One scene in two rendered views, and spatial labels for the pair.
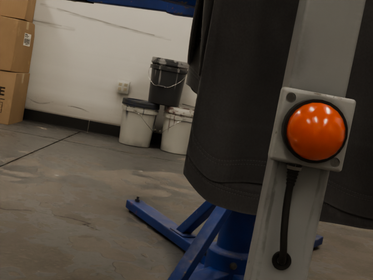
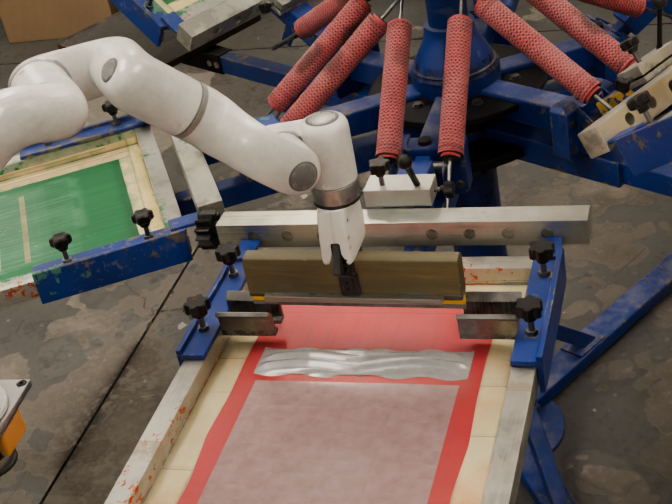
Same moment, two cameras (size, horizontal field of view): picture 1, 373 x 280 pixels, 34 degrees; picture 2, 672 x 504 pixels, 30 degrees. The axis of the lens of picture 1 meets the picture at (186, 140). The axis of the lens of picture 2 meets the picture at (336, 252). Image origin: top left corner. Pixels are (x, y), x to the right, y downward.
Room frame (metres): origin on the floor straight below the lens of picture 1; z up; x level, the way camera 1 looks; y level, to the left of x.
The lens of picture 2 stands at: (-0.40, -0.78, 2.19)
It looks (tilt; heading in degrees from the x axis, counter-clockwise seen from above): 32 degrees down; 20
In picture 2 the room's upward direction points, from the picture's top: 12 degrees counter-clockwise
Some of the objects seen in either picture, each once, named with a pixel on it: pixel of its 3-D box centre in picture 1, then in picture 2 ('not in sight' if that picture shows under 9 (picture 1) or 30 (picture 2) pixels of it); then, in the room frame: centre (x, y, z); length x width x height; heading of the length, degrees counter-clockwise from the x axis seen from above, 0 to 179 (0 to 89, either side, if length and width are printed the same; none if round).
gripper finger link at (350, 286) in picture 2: not in sight; (346, 281); (1.15, -0.21, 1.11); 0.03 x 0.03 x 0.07; 89
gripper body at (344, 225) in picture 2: not in sight; (341, 220); (1.19, -0.21, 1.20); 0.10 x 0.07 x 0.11; 179
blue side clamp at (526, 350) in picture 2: not in sight; (539, 316); (1.24, -0.49, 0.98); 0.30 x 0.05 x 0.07; 179
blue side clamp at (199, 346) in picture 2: not in sight; (222, 313); (1.25, 0.06, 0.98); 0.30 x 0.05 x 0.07; 179
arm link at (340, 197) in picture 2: not in sight; (336, 184); (1.19, -0.21, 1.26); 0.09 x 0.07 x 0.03; 179
